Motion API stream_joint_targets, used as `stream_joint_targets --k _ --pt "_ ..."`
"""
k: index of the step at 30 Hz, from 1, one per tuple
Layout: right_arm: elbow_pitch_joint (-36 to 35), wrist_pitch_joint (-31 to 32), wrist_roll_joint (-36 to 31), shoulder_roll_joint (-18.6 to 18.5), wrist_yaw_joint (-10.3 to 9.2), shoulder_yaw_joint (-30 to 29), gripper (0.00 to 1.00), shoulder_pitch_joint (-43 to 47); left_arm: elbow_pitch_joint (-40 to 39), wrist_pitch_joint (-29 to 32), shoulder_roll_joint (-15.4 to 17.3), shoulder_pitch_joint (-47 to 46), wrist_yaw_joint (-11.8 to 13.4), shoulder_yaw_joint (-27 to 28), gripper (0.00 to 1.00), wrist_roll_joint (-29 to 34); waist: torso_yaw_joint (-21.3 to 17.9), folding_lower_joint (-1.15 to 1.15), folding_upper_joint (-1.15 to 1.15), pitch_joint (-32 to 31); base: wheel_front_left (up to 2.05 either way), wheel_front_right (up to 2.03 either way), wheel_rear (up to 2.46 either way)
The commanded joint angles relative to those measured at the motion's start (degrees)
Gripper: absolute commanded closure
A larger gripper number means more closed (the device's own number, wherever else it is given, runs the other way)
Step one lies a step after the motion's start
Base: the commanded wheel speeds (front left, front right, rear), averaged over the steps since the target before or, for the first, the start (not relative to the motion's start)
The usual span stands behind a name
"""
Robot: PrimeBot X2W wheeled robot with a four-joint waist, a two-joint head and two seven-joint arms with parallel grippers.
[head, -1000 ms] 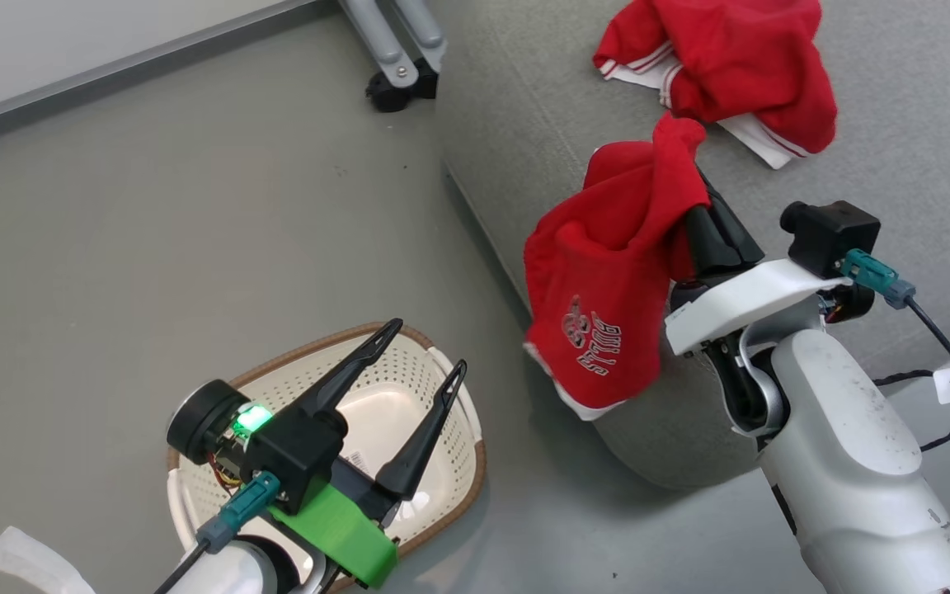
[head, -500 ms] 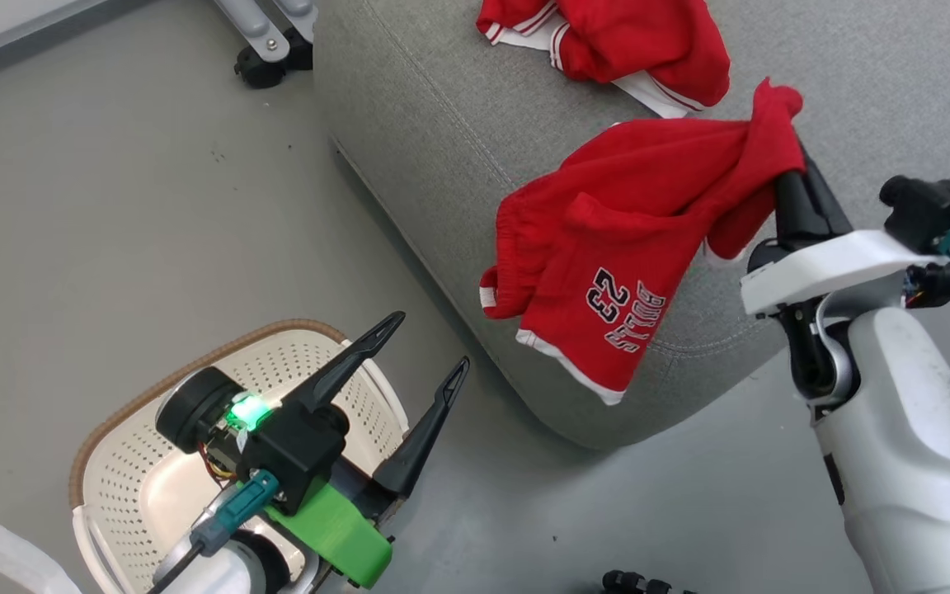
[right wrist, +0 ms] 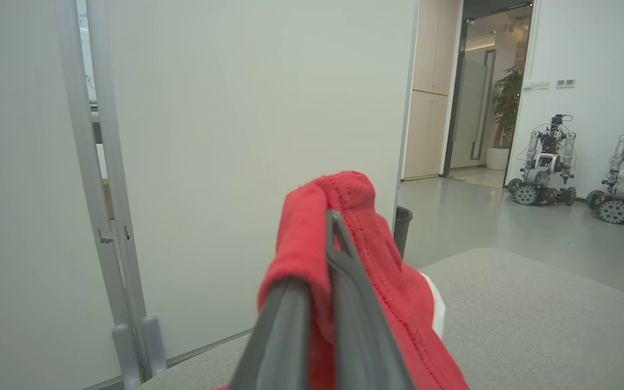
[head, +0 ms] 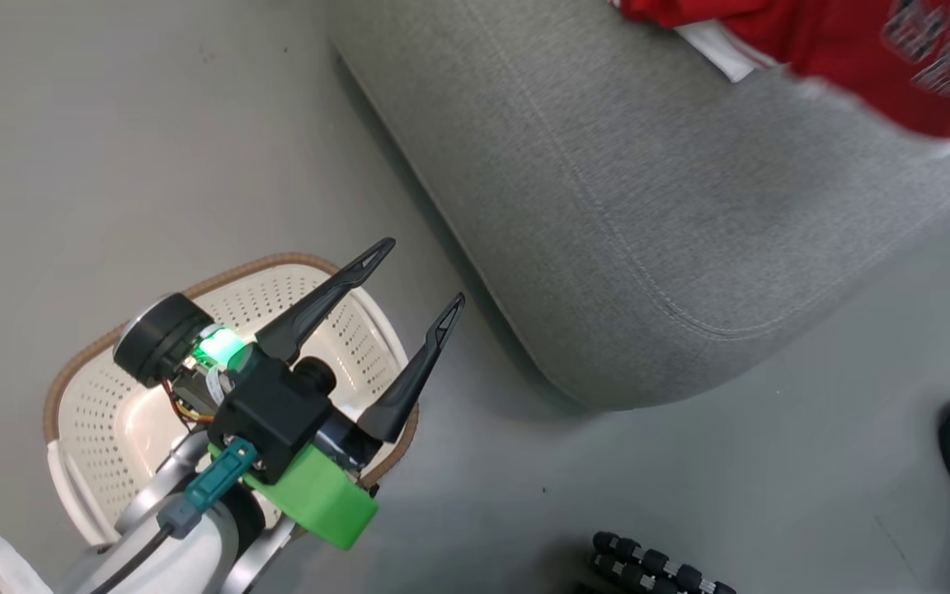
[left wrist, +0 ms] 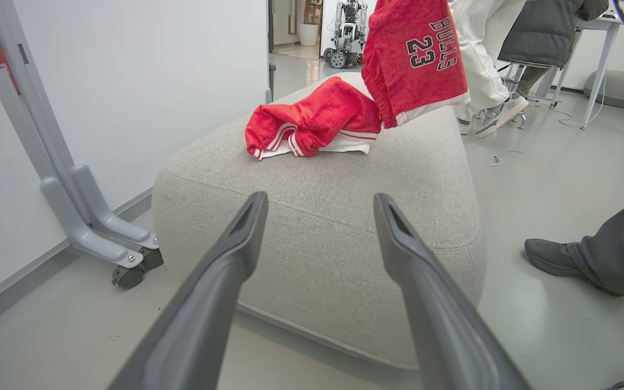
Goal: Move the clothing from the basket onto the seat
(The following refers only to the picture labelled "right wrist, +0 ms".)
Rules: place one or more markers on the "white plant pot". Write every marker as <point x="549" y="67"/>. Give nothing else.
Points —
<point x="497" y="158"/>

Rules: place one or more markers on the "grey wall switch panel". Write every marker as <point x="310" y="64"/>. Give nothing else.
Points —
<point x="565" y="83"/>

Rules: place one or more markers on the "frosted glass door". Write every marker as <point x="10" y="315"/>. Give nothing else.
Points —
<point x="472" y="108"/>

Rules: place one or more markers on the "beige wall cabinet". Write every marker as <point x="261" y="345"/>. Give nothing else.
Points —
<point x="426" y="135"/>

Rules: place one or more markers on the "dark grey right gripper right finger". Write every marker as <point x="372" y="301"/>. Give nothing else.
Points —
<point x="361" y="336"/>

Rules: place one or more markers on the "green potted plant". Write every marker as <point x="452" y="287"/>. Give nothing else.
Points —
<point x="508" y="103"/>

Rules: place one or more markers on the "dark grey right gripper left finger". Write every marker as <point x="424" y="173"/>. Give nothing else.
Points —
<point x="279" y="346"/>

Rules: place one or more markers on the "upright grey partition foot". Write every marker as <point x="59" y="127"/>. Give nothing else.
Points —
<point x="154" y="346"/>
<point x="126" y="357"/>

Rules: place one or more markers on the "grey wheeled robot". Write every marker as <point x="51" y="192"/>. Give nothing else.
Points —
<point x="623" y="184"/>
<point x="542" y="168"/>

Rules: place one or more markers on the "black waste bin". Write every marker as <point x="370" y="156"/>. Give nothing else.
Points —
<point x="402" y="227"/>

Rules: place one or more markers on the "red jersey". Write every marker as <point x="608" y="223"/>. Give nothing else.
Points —
<point x="301" y="244"/>

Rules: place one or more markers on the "white wall socket panel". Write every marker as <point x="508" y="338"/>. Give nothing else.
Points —
<point x="540" y="85"/>

